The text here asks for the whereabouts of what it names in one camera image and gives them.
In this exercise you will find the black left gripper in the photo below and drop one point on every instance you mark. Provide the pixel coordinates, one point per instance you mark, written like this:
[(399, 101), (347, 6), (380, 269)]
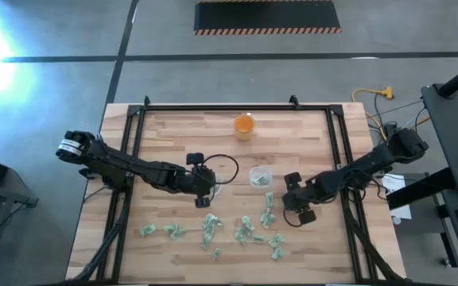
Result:
[(197, 180)]

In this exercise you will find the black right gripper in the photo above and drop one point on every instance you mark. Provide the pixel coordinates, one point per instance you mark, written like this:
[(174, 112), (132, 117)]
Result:
[(304, 194)]

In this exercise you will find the green paper wrapper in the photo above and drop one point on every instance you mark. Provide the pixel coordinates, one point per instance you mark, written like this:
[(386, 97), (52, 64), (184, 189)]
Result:
[(260, 238), (261, 180), (217, 253), (241, 235), (148, 229), (174, 230), (267, 217), (276, 240), (247, 223), (206, 239), (269, 199), (277, 253), (211, 220)]

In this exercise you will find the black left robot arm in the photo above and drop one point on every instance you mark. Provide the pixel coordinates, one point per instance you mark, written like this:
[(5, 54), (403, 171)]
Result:
[(113, 163)]

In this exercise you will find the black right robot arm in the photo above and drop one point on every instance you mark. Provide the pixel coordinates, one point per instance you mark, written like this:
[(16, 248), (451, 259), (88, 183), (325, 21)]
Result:
[(364, 167)]

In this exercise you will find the clear plastic container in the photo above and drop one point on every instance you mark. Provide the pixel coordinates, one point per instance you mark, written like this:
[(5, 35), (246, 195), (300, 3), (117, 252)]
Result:
[(218, 190), (255, 171)]

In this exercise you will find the yellow orange cup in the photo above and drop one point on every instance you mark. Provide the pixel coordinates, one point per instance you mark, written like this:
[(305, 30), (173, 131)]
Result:
[(244, 129)]

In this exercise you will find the white paper sheet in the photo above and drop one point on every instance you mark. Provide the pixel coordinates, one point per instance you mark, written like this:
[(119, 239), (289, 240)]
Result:
[(396, 186)]

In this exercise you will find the black power strip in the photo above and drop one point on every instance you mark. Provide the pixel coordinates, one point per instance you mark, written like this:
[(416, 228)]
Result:
[(390, 129)]

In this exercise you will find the black cart stand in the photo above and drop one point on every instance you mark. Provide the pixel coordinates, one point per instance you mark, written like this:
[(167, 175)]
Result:
[(424, 188)]

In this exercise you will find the grey cart top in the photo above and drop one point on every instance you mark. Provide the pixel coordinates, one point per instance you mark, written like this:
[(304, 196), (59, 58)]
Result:
[(455, 127)]

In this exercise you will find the black hazard-striped floor mat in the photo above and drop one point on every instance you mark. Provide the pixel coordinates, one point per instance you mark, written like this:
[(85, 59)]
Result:
[(266, 16)]

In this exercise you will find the black metal table frame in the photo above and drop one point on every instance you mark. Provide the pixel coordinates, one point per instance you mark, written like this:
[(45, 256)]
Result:
[(233, 107)]

